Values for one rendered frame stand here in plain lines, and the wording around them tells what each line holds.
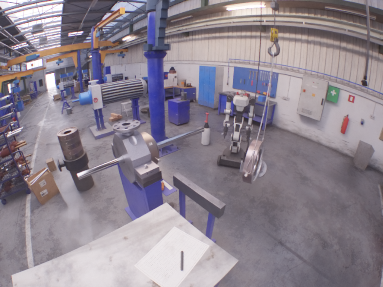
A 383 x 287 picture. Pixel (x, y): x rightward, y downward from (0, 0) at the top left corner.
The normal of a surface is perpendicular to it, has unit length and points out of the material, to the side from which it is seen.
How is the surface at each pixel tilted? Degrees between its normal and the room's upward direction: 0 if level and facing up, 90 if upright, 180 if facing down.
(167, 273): 0
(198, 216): 0
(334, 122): 90
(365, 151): 93
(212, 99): 90
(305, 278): 0
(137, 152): 45
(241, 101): 90
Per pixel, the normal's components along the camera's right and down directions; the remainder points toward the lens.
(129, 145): 0.50, -0.38
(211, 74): -0.74, 0.29
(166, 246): 0.02, -0.89
